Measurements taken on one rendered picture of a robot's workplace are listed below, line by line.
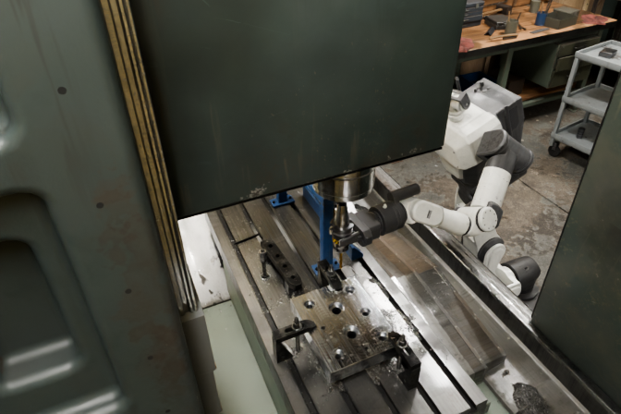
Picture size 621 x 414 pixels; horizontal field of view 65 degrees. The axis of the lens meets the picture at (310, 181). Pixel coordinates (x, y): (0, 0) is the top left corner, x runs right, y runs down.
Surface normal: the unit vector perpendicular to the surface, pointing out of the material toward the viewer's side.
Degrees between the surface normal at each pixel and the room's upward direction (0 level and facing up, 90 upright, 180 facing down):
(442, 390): 0
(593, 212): 90
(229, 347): 0
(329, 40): 90
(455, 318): 8
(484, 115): 24
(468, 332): 8
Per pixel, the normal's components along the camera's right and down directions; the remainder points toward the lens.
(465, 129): -0.38, -0.65
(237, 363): -0.02, -0.82
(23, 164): 0.41, 0.51
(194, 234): 0.15, -0.54
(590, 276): -0.91, 0.25
